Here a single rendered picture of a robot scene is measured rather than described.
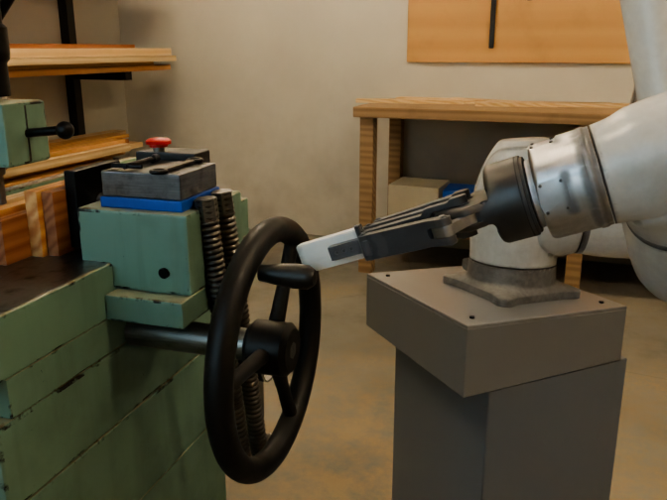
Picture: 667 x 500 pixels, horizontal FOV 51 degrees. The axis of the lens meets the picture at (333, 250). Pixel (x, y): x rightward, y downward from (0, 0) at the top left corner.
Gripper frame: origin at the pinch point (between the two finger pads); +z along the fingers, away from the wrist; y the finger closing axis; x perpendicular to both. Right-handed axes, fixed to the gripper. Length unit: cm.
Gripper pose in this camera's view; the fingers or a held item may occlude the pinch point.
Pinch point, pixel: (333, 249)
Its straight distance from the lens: 70.8
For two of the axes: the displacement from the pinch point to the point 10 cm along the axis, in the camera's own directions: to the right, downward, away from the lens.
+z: -9.0, 2.5, 3.6
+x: 3.3, 9.3, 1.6
